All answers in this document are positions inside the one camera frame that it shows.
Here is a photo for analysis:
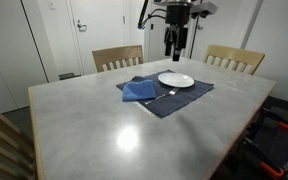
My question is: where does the blue folded cloth napkin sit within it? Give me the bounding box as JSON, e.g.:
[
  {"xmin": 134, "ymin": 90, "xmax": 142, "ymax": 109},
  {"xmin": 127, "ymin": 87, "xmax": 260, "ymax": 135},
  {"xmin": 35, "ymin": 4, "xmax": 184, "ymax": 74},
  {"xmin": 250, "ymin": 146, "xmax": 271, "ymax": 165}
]
[{"xmin": 122, "ymin": 80, "xmax": 157, "ymax": 101}]

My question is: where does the black orange clamp far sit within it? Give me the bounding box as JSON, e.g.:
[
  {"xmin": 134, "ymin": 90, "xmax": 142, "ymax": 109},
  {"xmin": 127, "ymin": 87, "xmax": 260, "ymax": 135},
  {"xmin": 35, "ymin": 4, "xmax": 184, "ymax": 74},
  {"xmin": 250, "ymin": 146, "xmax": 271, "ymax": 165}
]
[{"xmin": 261, "ymin": 109, "xmax": 288, "ymax": 130}]

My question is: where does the silver metal fork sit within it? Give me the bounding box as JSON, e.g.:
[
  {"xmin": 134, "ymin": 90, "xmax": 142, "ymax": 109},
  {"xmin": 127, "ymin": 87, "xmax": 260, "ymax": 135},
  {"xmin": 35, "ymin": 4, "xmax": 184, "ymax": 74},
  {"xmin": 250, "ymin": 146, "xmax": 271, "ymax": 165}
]
[{"xmin": 145, "ymin": 88, "xmax": 179, "ymax": 105}]

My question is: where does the wooden chair foreground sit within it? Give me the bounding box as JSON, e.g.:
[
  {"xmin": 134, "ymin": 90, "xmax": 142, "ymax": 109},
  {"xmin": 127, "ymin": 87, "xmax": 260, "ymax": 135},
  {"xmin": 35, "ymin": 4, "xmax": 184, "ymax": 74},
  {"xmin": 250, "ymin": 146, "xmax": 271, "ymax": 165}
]
[{"xmin": 0, "ymin": 113, "xmax": 38, "ymax": 180}]

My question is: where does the white light switch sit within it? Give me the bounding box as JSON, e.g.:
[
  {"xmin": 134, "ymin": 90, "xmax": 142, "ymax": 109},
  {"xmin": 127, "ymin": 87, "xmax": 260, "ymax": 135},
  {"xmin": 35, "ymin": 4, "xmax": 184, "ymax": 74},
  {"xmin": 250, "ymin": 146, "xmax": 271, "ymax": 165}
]
[{"xmin": 48, "ymin": 0, "xmax": 56, "ymax": 10}]

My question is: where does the white round plate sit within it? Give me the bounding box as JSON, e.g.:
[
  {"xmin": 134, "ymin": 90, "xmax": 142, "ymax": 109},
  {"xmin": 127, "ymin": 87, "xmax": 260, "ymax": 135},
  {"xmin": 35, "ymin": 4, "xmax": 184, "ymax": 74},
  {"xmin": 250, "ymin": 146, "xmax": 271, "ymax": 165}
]
[{"xmin": 158, "ymin": 72, "xmax": 194, "ymax": 88}]

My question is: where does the wooden chair near stove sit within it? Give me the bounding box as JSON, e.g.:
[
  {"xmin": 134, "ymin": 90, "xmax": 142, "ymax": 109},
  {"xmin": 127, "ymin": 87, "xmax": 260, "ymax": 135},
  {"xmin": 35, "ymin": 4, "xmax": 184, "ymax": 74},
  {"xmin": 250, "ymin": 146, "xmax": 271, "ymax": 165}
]
[{"xmin": 203, "ymin": 45, "xmax": 265, "ymax": 75}]

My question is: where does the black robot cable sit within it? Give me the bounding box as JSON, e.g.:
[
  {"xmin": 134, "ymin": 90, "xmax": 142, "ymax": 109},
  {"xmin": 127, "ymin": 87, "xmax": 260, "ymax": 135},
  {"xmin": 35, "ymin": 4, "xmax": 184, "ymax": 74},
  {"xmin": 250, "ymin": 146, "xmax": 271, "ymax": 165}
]
[{"xmin": 137, "ymin": 0, "xmax": 168, "ymax": 30}]

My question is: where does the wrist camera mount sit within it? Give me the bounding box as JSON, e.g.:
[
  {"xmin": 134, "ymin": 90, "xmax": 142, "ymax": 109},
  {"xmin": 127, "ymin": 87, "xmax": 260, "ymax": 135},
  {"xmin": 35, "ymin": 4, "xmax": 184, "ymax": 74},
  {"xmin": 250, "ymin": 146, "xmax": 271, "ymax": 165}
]
[{"xmin": 190, "ymin": 2, "xmax": 218, "ymax": 19}]

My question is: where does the wooden chair near door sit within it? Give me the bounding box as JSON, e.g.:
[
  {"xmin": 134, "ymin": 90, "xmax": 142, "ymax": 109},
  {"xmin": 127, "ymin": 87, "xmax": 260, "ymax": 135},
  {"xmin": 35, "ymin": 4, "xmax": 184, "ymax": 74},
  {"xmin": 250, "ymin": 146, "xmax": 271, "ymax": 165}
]
[{"xmin": 92, "ymin": 45, "xmax": 143, "ymax": 72}]

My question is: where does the black orange clamp near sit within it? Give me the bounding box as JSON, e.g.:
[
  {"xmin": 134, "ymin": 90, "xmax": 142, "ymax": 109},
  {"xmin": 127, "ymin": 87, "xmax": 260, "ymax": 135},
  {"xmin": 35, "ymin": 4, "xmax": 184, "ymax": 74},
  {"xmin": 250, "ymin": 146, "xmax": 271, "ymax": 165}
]
[{"xmin": 242, "ymin": 138, "xmax": 284, "ymax": 179}]

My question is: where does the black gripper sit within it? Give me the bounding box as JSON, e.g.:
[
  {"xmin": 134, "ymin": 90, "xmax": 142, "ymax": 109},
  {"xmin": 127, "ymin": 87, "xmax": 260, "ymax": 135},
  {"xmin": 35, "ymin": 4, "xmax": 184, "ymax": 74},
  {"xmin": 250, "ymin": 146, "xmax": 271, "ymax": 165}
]
[{"xmin": 164, "ymin": 2, "xmax": 191, "ymax": 61}]

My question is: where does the black orange clamp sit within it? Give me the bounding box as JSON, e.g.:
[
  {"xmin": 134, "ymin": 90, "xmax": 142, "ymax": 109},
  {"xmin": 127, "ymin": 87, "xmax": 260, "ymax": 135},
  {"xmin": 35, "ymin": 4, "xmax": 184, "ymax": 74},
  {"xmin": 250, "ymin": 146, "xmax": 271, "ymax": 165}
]
[
  {"xmin": 242, "ymin": 138, "xmax": 284, "ymax": 179},
  {"xmin": 261, "ymin": 109, "xmax": 288, "ymax": 130}
]

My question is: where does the dark blue placemat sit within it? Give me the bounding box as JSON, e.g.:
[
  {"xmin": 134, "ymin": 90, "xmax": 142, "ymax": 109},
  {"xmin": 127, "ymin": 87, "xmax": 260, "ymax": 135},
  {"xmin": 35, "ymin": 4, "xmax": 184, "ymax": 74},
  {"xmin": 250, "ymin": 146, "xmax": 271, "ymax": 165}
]
[{"xmin": 116, "ymin": 71, "xmax": 214, "ymax": 118}]

